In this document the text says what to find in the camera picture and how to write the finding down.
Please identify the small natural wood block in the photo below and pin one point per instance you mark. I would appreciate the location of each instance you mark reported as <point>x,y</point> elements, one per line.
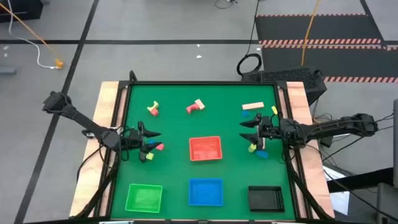
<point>200,104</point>

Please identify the black plastic basket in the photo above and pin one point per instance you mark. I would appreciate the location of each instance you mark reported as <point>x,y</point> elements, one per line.
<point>265,199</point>

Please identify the small blue block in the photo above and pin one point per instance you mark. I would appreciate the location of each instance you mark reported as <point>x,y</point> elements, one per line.
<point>245,113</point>

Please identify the red plastic basket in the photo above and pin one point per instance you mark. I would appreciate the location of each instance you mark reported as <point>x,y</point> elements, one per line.
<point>205,148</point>

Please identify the black table frame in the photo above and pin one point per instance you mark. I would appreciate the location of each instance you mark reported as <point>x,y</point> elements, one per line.
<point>202,83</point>

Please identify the long natural wood block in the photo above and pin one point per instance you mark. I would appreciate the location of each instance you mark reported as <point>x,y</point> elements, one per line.
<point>252,106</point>

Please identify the black perforated computer tower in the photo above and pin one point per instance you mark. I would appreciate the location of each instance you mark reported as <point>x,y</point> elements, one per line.
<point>286,77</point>

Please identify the yellow-green arch block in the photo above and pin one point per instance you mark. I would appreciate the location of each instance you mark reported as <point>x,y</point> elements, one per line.
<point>155,104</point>

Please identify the black cabinet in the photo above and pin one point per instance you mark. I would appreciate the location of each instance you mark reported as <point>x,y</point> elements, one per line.
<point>18,9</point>

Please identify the blue rounded block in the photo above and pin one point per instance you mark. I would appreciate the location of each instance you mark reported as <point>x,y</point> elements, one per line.
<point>262,154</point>

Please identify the blue plastic basket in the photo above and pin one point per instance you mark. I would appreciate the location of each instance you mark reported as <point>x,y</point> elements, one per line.
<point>206,192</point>

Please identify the black hazard-striped floor mat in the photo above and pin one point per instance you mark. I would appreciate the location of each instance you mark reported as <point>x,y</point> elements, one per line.
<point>317,28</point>
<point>329,60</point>

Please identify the white paper sheet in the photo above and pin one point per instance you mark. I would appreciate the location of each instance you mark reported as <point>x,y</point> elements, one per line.
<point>339,199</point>

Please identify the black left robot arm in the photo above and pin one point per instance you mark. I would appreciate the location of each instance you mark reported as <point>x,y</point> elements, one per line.
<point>77,118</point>

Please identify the green plastic basket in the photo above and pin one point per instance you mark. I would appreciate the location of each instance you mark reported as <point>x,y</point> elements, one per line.
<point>143,198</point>

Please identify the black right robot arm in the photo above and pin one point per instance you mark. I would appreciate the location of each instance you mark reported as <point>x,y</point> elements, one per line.
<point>326,126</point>

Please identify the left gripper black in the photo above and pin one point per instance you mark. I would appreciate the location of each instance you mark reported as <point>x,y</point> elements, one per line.
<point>133,138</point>

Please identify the red arch block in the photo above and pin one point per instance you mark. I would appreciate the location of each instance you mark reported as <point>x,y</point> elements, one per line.
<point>190,109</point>

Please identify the grey box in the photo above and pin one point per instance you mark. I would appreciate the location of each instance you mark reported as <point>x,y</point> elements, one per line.
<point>387,202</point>

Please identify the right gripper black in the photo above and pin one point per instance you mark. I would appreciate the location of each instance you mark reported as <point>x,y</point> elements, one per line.
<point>269,127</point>

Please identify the red cube block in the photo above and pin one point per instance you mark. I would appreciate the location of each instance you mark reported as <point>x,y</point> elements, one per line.
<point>154,112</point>

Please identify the yellow cylinder block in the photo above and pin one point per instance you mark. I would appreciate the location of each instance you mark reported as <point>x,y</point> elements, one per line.
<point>252,148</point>

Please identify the pink-red triangle block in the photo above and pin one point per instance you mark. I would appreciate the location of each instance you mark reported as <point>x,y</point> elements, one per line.
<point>160,147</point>

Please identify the green table mat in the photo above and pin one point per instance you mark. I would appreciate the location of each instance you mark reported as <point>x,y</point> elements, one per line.
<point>186,124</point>

